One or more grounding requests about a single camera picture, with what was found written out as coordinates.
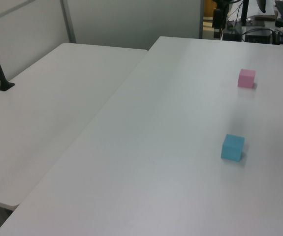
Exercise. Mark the wooden cabinet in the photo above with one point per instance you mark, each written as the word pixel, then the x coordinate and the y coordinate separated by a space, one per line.
pixel 209 8

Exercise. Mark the blue foam cube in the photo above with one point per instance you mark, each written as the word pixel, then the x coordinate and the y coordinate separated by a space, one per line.
pixel 231 147

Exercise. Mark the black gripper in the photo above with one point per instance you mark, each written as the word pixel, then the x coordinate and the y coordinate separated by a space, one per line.
pixel 220 4

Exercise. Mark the white side table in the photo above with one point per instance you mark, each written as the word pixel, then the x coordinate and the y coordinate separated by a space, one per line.
pixel 57 105

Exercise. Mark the black monitor stand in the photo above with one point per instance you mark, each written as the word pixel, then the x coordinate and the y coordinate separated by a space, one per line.
pixel 245 12

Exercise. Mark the grey partition post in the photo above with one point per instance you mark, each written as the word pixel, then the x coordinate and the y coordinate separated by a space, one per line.
pixel 68 22

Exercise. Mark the black electronics box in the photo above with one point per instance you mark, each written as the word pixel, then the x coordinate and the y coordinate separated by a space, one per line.
pixel 258 36

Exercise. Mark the black box with green part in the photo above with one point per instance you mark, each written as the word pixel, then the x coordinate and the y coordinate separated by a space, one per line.
pixel 232 35

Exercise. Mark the pink foam cube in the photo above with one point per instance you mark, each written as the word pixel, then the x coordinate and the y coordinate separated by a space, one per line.
pixel 245 78

